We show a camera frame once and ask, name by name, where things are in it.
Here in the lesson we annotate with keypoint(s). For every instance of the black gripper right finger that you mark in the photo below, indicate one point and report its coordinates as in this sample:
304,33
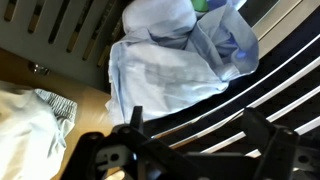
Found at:
286,153

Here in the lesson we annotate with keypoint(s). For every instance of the pale grey crumpled cloth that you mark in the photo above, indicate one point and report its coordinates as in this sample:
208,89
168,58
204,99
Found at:
30,133

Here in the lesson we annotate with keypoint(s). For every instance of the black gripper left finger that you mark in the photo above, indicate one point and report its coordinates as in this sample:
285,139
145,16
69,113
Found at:
110,156

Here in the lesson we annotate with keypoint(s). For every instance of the light blue t-shirt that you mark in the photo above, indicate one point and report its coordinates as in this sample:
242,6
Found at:
166,76

